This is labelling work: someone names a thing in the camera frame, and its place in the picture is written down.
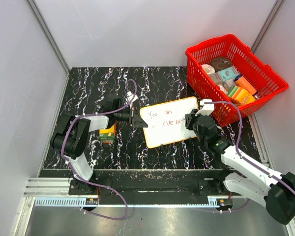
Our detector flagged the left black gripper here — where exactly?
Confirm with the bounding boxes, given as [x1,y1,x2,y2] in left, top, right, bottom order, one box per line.
[114,106,148,128]

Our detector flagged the yellow framed whiteboard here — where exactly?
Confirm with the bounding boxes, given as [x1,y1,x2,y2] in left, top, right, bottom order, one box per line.
[140,96,198,148]

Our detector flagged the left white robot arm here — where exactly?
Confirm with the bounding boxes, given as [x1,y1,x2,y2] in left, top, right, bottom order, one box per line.
[50,92,148,195]

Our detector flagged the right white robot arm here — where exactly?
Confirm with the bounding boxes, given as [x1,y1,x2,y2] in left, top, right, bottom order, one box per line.
[185,109,295,225]

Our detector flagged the orange sponge package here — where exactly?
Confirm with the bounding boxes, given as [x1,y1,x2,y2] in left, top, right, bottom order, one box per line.
[99,123,117,143]

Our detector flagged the pink round container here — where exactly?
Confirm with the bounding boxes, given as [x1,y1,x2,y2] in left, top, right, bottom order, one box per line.
[201,64,215,75]

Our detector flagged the yellow sponge pack in basket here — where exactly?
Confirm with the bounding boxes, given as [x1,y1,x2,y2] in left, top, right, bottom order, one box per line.
[227,85,256,105]

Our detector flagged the teal box in basket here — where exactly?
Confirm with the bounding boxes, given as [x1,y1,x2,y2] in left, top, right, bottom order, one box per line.
[218,66,239,82]

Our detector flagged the red plastic shopping basket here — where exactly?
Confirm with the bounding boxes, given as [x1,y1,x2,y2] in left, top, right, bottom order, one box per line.
[185,34,289,119]

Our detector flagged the orange bottle blue cap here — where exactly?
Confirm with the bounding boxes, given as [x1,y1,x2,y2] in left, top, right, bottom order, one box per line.
[234,74,257,95]

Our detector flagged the brown round lid container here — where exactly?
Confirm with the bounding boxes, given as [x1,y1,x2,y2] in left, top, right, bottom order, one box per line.
[210,56,233,72]

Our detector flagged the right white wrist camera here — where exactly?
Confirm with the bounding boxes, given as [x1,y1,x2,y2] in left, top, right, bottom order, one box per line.
[195,99,214,117]

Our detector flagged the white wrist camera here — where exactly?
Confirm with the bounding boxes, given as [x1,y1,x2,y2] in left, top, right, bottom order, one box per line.
[195,99,214,117]
[127,91,138,102]

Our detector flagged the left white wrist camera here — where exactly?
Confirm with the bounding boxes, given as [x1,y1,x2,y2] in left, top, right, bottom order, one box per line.
[127,91,138,102]

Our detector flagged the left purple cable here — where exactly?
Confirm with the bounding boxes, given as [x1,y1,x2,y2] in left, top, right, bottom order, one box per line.
[60,79,138,220]

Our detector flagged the aluminium front rail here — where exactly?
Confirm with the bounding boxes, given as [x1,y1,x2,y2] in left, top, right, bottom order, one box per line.
[23,178,292,208]

